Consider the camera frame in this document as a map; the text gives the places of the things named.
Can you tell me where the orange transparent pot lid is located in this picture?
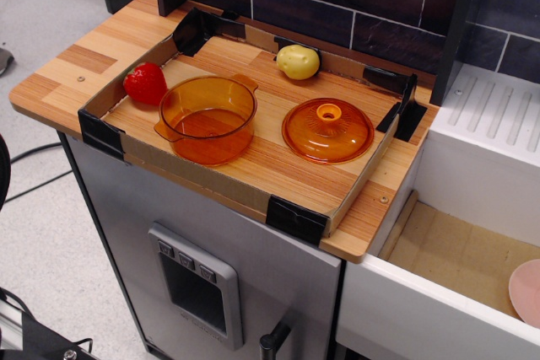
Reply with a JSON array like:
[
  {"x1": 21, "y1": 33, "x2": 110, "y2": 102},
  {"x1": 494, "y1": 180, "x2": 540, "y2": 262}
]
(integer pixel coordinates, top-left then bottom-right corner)
[{"x1": 281, "y1": 98, "x2": 375, "y2": 164}]

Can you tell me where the orange transparent plastic pot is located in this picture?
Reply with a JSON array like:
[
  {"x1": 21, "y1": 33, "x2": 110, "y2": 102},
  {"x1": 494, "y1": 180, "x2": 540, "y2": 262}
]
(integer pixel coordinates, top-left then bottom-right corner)
[{"x1": 154, "y1": 74, "x2": 258, "y2": 166}]

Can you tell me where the yellow toy potato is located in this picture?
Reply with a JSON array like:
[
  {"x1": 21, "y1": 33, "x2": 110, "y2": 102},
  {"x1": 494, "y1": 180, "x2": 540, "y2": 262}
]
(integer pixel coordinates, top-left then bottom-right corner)
[{"x1": 276, "y1": 45, "x2": 321, "y2": 80}]

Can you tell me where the cardboard fence with black tape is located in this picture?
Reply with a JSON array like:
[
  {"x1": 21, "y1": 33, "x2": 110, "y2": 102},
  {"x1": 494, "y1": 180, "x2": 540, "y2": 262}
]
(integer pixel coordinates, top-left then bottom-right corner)
[{"x1": 78, "y1": 8, "x2": 436, "y2": 261}]

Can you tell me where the red toy strawberry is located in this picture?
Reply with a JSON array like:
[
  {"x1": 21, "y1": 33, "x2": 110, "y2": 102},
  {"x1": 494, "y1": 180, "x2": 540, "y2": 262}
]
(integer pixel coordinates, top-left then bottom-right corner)
[{"x1": 123, "y1": 62, "x2": 168, "y2": 106}]

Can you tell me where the white toy sink unit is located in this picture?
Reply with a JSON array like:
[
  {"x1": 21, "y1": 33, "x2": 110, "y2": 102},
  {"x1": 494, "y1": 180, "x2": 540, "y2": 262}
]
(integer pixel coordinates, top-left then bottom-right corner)
[{"x1": 337, "y1": 65, "x2": 539, "y2": 359}]

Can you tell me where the pink plate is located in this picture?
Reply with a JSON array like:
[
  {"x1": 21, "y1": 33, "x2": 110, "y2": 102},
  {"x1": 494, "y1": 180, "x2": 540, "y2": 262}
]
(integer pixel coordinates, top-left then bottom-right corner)
[{"x1": 508, "y1": 259, "x2": 540, "y2": 328}]

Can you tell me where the black oven handle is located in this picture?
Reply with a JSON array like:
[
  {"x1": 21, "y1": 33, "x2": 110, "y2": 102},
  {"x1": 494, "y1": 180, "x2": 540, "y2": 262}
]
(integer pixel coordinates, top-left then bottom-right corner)
[{"x1": 259, "y1": 322, "x2": 291, "y2": 360}]

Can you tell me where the black upright post right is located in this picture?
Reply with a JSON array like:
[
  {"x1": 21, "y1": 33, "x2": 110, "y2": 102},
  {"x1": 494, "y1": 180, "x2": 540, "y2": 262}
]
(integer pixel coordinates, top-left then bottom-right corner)
[{"x1": 429, "y1": 0, "x2": 476, "y2": 106}]

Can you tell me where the black floor cable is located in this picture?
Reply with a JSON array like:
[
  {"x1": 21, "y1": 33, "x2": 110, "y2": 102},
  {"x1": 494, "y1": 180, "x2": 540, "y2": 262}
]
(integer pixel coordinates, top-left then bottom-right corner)
[{"x1": 3, "y1": 142, "x2": 73, "y2": 204}]

